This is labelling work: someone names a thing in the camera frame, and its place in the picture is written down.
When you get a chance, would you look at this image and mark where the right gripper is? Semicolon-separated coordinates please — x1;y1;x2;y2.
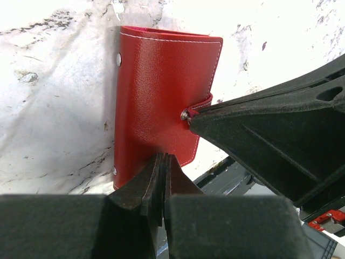
187;52;345;238

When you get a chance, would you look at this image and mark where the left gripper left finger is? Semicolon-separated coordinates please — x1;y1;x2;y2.
1;153;164;258

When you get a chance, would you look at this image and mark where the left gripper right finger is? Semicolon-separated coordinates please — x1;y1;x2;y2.
162;155;310;258

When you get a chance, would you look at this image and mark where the red card holder wallet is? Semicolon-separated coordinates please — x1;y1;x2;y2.
113;26;223;189

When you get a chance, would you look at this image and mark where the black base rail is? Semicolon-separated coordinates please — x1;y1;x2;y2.
194;156;255;195

